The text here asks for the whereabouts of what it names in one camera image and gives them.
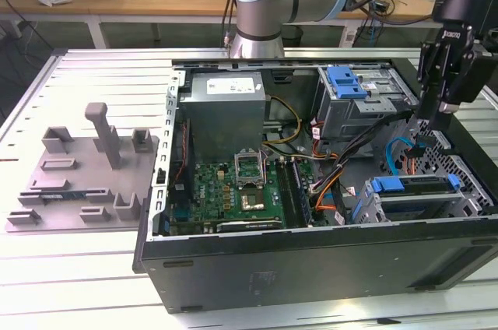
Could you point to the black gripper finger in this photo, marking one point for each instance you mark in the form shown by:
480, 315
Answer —
428, 73
467, 77

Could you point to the hard disk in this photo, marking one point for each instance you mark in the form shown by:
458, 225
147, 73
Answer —
387, 185

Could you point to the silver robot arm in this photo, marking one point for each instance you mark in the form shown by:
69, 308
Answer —
264, 7

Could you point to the silver disk bay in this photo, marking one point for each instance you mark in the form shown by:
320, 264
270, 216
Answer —
412, 205

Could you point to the small black adapter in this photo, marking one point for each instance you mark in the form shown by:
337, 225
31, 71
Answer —
380, 6

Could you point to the blue plastic drive carrier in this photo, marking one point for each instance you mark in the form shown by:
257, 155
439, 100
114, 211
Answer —
346, 83

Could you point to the silver drive cage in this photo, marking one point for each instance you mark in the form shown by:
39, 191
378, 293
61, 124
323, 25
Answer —
350, 120

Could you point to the black waste bin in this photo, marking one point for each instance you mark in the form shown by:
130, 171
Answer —
292, 36

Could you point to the RAM stick in slot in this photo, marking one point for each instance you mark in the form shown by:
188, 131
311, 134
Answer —
303, 195

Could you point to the black RAM slot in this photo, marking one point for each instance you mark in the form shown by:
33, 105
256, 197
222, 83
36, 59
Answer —
286, 192

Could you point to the gray power supply unit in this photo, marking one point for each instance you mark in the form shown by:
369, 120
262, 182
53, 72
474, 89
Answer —
221, 120

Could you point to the CPU socket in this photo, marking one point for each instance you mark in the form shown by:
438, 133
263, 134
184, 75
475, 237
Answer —
253, 203

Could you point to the black PC case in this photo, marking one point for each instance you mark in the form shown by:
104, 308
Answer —
311, 271

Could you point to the black graphics card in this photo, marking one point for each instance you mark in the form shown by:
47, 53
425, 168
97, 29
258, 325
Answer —
249, 226

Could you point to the green motherboard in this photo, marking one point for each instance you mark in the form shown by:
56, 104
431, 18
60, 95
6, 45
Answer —
212, 194

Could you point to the wooden desk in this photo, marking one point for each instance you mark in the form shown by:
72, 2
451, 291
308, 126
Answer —
116, 3

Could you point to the gray parts rack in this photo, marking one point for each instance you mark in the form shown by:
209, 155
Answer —
78, 174

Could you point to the RAM stick on rack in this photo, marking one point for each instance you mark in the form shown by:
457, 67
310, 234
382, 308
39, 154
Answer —
58, 195

